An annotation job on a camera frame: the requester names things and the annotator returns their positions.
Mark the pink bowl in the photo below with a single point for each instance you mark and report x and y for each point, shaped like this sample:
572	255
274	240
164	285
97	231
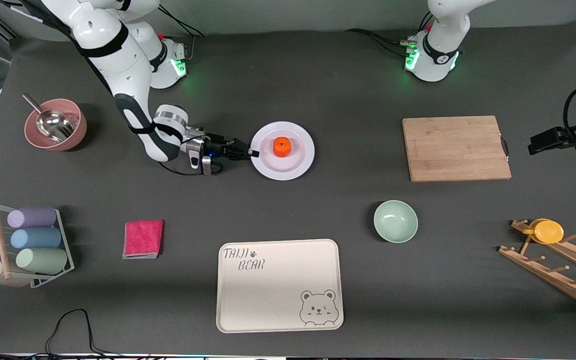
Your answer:
77	114

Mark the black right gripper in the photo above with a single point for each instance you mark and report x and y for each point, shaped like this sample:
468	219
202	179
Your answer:
219	148

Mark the wooden peg drying rack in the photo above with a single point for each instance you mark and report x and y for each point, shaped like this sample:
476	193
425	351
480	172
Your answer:
558	277

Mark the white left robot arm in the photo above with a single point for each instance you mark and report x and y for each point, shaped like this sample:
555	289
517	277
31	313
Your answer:
443	30

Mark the yellow cup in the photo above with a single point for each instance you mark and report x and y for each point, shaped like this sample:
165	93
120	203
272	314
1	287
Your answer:
547	231

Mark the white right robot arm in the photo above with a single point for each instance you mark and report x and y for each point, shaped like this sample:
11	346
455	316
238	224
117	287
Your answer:
113	55

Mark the blue cup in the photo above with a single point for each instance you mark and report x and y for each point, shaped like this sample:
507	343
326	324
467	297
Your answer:
35	238

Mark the metal scoop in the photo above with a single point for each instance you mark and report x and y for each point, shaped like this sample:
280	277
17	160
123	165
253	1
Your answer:
53	122

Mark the pink folded cloth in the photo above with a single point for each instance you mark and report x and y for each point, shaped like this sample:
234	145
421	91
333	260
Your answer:
143	239

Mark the wooden cutting board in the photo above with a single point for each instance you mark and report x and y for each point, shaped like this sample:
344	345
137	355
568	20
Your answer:
453	150

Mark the white round plate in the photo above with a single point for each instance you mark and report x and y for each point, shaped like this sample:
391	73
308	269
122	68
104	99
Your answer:
298	165

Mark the orange fruit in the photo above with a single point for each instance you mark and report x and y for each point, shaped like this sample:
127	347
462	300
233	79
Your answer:
282	147

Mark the green cup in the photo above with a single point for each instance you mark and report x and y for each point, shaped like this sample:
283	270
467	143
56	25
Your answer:
42	261

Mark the beige bear print tray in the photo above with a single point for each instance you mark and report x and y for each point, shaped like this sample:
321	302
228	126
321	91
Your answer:
278	295

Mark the wooden rack rod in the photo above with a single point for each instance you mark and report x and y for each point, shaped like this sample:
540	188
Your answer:
0	235

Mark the light green bowl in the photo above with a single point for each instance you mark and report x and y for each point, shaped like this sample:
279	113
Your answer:
395	221

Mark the purple cup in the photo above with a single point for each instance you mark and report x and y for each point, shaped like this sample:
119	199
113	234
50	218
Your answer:
32	217

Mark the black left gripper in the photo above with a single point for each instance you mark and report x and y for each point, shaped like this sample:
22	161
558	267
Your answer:
569	136

